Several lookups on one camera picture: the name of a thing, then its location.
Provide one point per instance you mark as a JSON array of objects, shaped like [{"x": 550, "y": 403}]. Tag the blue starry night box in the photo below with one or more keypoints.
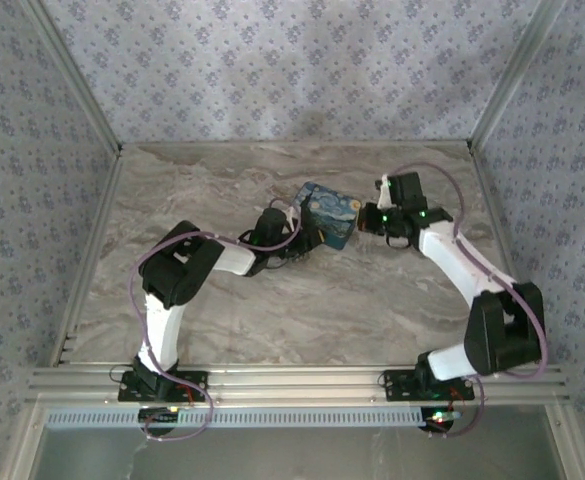
[{"x": 332, "y": 210}]

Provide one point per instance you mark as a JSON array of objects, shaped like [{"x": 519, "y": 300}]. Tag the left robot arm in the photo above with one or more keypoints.
[{"x": 164, "y": 325}]

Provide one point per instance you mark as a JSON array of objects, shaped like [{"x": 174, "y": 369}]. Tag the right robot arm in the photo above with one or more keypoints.
[{"x": 452, "y": 265}]

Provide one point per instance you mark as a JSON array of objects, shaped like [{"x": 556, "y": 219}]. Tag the control board with lights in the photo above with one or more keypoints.
[
  {"x": 442, "y": 417},
  {"x": 159, "y": 415}
]

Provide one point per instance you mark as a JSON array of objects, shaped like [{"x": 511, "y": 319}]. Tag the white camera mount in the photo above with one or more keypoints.
[
  {"x": 295, "y": 211},
  {"x": 385, "y": 192}
]

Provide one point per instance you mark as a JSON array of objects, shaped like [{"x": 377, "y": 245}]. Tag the aluminium frame side rail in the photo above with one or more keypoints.
[
  {"x": 488, "y": 200},
  {"x": 90, "y": 250}
]

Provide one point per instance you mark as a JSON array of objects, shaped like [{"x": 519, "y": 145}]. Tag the aluminium frame cross rail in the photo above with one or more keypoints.
[{"x": 297, "y": 385}]

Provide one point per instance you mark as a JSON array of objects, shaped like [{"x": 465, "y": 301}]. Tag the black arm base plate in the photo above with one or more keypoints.
[
  {"x": 402, "y": 385},
  {"x": 192, "y": 387}
]

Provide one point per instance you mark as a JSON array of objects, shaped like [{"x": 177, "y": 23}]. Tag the aluminium frame post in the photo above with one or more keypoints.
[
  {"x": 79, "y": 80},
  {"x": 512, "y": 75}
]

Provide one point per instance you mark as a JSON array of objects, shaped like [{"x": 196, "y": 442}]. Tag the aluminium frame leg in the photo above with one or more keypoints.
[
  {"x": 562, "y": 445},
  {"x": 27, "y": 445}
]

